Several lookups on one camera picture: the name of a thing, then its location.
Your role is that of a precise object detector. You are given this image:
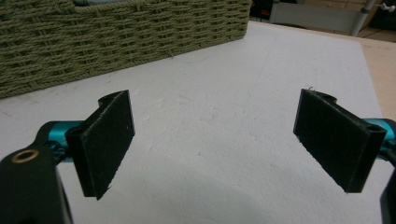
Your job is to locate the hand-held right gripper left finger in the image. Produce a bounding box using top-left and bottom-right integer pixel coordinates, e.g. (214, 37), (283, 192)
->
(64, 89), (136, 201)

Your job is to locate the white foam mat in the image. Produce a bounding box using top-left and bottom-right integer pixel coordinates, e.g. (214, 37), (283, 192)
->
(0, 21), (396, 224)

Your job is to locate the green woven basket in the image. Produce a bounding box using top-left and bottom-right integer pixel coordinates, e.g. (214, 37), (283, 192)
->
(0, 0), (252, 100)

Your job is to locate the grey metal pole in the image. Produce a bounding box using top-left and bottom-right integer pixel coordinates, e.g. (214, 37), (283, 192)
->
(348, 0), (376, 37)

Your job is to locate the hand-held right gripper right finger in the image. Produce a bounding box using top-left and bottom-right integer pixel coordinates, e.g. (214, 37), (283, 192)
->
(292, 88), (388, 194)

